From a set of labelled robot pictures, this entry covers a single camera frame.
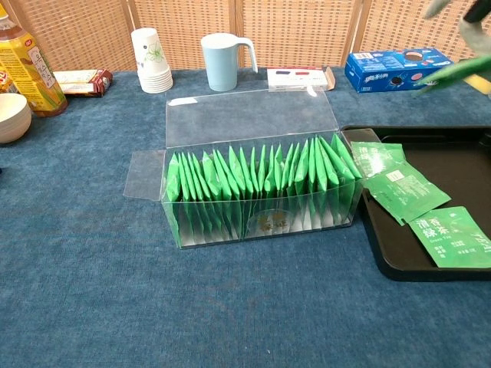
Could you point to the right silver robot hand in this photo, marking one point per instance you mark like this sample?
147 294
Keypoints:
479 23

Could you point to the transparent plastic tea box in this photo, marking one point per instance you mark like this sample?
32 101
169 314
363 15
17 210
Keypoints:
245 115

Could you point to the blue Oreo cookie box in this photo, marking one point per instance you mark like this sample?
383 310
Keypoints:
383 73

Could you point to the black rectangular tray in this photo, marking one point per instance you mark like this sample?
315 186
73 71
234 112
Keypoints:
460 168

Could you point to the white red blue card box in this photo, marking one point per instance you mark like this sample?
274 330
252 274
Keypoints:
295 78

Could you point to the yellow label tea bottle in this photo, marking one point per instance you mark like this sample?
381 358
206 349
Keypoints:
27 69

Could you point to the green yellow sponge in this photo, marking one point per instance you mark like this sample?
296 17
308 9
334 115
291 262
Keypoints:
481 88

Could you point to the woven bamboo folding screen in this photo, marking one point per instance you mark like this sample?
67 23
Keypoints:
299 30

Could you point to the white paper cup stack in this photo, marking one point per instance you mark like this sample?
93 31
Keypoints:
151 61

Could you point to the red white snack package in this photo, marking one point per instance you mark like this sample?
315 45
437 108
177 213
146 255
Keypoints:
82 82

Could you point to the blue carpet table cover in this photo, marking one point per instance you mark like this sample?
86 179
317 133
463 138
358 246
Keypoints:
115 287

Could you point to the white ceramic bowl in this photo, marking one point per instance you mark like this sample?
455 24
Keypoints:
11 119

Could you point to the yellow snack packet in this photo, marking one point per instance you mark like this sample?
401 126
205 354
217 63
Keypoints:
4 80

